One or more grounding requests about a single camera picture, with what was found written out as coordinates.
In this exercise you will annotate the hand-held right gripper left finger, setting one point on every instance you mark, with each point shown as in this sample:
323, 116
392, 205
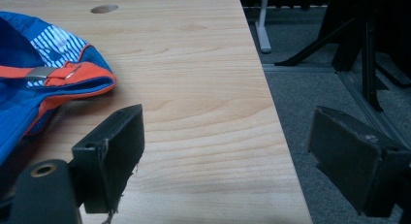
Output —
110, 159

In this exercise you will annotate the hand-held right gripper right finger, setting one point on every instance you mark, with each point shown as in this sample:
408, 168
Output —
349, 159

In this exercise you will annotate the blue and orange garment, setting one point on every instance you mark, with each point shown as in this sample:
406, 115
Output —
22, 98

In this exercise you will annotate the black metal stand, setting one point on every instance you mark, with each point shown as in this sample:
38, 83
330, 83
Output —
368, 52

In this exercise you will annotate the grey metal table leg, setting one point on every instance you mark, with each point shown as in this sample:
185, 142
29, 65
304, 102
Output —
263, 23

